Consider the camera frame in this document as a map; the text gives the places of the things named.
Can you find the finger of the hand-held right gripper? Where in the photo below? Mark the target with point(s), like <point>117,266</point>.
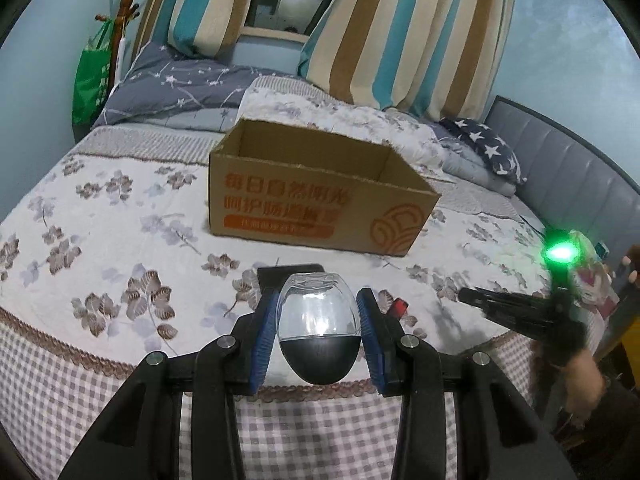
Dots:
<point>500,299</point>
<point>520,321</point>

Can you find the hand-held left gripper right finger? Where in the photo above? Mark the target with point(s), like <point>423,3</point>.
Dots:
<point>372,340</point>

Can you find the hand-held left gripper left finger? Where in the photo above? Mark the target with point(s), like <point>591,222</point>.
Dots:
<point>265,340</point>

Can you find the small red item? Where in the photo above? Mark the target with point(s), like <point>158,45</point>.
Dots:
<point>396,308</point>

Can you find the clear black computer mouse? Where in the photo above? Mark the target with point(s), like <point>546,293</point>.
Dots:
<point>317,355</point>

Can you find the brown cardboard box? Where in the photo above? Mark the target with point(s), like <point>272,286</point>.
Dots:
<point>300,210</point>

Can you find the person's right hand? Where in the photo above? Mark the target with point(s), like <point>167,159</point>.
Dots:
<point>587,380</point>

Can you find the pink white cloth bundle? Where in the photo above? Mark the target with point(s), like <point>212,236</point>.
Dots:
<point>595,285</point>

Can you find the folded grey quilt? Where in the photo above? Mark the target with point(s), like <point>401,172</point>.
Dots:
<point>475,175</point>

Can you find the grey padded headboard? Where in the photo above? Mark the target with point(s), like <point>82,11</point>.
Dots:
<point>565,175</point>

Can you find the navy star pillow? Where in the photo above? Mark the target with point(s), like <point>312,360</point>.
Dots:
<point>487,147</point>

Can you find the white floral folded quilt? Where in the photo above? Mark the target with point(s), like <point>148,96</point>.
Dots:
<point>350,120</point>

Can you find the blue-grey branch print quilt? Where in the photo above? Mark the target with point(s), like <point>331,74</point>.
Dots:
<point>175,90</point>

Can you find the wide striped curtain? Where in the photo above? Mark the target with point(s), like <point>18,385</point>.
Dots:
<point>400,35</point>

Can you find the green shopping bag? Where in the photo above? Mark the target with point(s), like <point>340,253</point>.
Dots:
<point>90,80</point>

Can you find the window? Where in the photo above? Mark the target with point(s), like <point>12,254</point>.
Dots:
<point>290,5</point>

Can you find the narrow striped curtain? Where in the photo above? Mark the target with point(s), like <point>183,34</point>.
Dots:
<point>200,10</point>

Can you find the wooden coat rack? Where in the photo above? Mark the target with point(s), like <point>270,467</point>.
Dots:
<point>129,5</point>

